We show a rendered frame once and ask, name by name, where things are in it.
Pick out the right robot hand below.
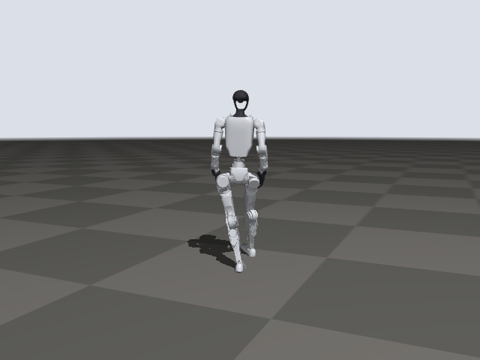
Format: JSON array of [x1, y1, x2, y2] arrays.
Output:
[[256, 171, 267, 188]]

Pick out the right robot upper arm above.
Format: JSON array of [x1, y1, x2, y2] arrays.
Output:
[[253, 118, 266, 155]]

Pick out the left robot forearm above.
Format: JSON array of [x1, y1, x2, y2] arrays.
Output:
[[211, 145, 220, 173]]

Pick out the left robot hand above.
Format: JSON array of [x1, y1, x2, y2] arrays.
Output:
[[211, 169, 221, 181]]

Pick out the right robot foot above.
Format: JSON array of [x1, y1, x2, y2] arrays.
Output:
[[240, 243, 257, 257]]

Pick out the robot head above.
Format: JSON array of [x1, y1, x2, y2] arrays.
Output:
[[232, 90, 249, 117]]

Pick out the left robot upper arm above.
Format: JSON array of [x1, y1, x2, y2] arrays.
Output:
[[212, 118, 226, 153]]

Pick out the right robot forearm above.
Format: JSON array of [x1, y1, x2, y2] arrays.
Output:
[[259, 146, 268, 175]]

